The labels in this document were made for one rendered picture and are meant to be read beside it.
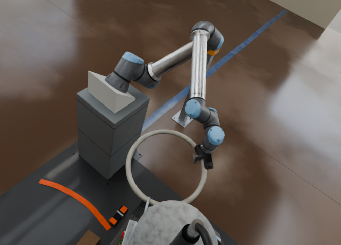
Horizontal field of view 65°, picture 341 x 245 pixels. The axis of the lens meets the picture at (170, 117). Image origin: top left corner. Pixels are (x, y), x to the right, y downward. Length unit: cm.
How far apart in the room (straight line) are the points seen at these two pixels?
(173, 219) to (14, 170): 218
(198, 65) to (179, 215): 97
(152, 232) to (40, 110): 258
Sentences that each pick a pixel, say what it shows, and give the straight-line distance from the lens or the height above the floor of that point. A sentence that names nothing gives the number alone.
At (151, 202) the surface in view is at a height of 96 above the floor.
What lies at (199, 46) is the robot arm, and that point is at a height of 153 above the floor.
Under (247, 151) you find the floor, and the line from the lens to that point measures 331.
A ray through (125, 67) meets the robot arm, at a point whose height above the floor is 112.
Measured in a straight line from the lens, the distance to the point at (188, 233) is 58.
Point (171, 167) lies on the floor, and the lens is 281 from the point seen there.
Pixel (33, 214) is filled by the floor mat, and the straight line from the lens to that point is 254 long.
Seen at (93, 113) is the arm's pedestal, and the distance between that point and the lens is 207.
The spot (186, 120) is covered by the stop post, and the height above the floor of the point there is 1.
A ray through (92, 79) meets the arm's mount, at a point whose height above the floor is 100.
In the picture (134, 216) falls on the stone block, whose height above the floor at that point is 61.
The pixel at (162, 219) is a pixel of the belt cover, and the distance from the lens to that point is 73.
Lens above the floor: 235
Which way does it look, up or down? 47 degrees down
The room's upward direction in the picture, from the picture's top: 20 degrees clockwise
